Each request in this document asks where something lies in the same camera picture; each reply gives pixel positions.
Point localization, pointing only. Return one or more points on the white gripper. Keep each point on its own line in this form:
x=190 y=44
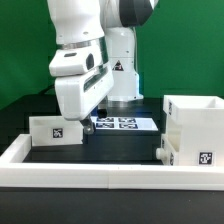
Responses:
x=78 y=95

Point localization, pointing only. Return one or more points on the white drawer tray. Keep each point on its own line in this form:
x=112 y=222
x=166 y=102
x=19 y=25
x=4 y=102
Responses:
x=167 y=153
x=54 y=131

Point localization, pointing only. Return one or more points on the white front drawer tray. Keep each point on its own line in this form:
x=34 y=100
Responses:
x=167 y=153

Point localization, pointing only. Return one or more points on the white drawer cabinet box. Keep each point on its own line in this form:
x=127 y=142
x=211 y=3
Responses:
x=195 y=127

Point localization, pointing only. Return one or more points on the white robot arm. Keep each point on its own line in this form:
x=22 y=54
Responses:
x=94 y=64

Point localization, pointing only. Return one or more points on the white marker sheet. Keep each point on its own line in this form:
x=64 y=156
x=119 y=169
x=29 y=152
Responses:
x=125 y=123

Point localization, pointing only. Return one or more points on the white border frame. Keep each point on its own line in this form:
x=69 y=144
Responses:
x=15 y=172

